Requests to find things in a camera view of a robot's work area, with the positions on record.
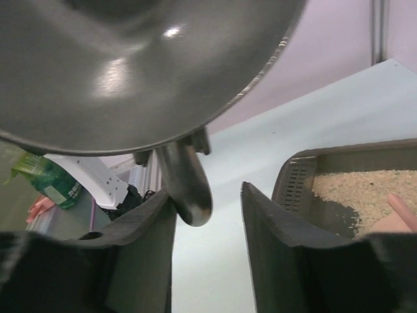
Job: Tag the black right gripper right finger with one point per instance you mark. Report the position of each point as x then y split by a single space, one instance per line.
298 267

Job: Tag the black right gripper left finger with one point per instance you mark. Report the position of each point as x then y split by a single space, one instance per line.
124 267

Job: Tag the silver metal scoop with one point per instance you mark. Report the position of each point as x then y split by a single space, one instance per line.
84 79

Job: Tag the pink cat litter bag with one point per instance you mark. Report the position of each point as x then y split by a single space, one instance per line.
402 219

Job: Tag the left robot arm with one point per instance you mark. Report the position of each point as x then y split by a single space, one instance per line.
117 191

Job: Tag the brown litter box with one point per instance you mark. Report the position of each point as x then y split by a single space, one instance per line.
344 190

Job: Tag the aluminium frame post right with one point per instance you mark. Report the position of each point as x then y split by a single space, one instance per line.
380 12

